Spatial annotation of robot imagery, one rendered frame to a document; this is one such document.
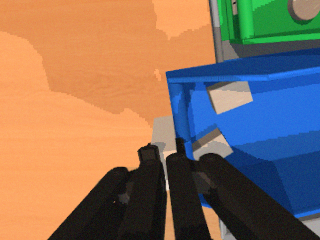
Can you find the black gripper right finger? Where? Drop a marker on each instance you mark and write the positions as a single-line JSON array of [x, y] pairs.
[[246, 210]]

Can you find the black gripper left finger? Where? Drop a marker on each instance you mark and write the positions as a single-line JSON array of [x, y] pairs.
[[143, 210]]

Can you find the grey shelf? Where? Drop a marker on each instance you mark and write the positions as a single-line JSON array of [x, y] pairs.
[[225, 51]]

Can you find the blue bin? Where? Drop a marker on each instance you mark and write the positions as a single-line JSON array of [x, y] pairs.
[[275, 138]]

